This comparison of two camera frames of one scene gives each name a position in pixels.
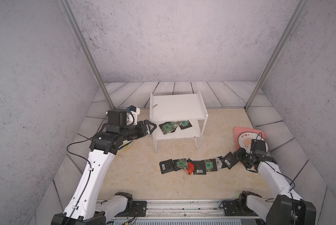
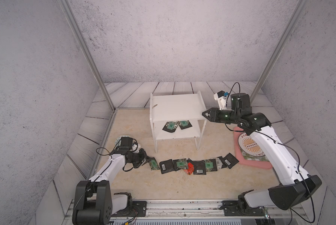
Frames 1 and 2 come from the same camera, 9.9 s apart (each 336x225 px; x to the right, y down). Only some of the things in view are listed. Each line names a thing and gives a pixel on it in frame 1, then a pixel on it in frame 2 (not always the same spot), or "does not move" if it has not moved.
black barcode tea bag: [166, 166] does not move
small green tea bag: [184, 124] does not move
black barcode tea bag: [230, 160] does not move
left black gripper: [146, 131] → [143, 156]
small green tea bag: [210, 165] does not move
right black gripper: [239, 153] → [215, 118]
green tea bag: [168, 127] → [153, 164]
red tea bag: [190, 168] does not move
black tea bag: [199, 166] does not move
